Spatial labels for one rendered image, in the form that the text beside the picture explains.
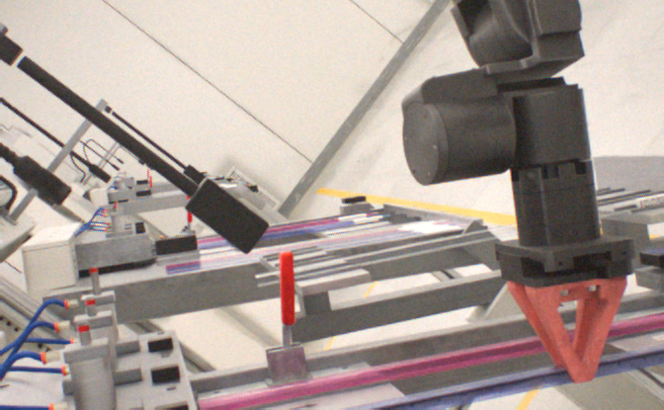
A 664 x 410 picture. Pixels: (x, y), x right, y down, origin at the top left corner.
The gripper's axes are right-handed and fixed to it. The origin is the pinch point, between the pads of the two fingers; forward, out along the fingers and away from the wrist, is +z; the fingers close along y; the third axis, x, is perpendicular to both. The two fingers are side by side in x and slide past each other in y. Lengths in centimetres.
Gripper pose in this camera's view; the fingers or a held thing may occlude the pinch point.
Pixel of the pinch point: (576, 368)
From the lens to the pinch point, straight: 79.1
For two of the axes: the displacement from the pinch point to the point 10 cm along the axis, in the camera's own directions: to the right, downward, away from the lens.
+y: 1.8, 0.1, -9.8
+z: 1.3, 9.9, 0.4
